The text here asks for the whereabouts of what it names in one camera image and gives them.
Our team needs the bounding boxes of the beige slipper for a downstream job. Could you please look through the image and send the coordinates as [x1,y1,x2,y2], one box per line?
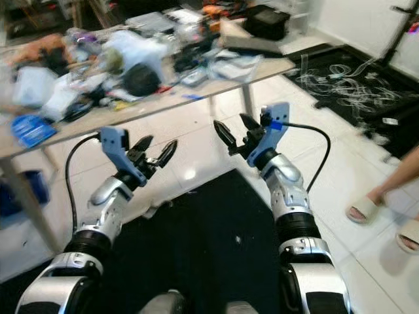
[396,219,419,254]
[346,195,382,224]

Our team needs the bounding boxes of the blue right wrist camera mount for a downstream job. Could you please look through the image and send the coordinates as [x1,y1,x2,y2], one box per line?
[247,101,291,168]

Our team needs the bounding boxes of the black round pouch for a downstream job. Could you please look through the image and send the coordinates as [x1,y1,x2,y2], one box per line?
[123,63,162,97]

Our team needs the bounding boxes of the black stand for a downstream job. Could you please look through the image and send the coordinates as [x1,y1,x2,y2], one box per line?
[383,0,419,66]

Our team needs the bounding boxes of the grey left robot knee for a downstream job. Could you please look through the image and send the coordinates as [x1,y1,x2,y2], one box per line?
[144,290,188,314]

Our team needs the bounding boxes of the black box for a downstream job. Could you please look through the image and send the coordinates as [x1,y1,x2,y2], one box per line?
[244,5,292,41]

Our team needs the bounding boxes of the grey robot knee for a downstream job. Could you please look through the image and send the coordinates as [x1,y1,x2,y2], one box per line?
[144,290,188,314]
[226,301,260,314]

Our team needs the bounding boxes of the black mat with white cables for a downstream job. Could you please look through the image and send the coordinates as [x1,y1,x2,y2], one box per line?
[285,43,419,162]

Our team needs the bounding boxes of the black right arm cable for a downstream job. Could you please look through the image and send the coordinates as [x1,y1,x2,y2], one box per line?
[285,121,332,194]

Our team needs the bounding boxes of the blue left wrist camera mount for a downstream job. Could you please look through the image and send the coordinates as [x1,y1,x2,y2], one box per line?
[98,126,148,188]

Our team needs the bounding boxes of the person's bare leg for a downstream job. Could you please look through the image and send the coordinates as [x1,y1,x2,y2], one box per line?
[363,145,419,207]

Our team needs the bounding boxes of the blue bin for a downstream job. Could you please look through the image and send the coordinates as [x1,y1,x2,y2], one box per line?
[0,170,43,218]

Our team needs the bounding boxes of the grey right robot knee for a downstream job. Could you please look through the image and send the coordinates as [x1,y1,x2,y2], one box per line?
[226,301,260,314]

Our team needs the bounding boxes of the pale plastic bag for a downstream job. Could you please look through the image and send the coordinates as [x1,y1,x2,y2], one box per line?
[13,65,56,109]

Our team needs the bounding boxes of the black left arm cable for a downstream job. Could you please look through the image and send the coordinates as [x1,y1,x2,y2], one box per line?
[65,133,103,237]

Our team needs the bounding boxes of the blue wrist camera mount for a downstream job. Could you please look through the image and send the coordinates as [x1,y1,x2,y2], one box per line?
[98,126,148,188]
[247,101,291,168]

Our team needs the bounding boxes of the pale blue white bag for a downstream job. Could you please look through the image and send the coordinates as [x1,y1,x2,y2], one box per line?
[105,30,168,73]

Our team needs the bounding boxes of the wooden table with metal legs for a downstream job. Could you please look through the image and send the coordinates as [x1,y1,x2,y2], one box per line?
[0,20,297,257]

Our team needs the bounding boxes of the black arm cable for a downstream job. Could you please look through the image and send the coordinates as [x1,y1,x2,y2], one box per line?
[285,121,332,194]
[65,133,103,237]

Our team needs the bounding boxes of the plain black floor mat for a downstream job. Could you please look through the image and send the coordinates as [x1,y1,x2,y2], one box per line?
[0,169,286,314]

